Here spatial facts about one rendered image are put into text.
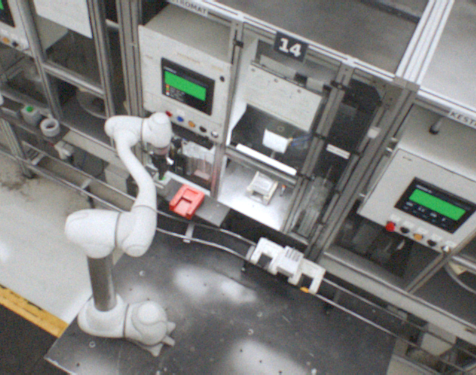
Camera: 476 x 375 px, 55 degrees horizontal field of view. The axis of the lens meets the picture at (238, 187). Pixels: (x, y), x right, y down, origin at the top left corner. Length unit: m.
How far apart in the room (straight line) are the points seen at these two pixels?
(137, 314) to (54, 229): 1.53
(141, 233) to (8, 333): 1.73
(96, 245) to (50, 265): 1.65
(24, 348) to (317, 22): 2.50
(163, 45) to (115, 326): 1.24
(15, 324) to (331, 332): 1.93
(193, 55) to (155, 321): 1.16
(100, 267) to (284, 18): 1.18
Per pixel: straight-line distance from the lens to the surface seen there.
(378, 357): 2.60
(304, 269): 2.44
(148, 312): 2.18
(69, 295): 3.31
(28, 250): 3.52
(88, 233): 1.76
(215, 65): 1.86
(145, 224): 1.75
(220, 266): 2.57
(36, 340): 3.23
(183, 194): 2.47
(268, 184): 2.47
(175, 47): 1.93
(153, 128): 2.09
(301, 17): 1.82
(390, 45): 1.82
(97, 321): 2.20
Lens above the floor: 2.99
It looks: 54 degrees down
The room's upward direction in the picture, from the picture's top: 12 degrees clockwise
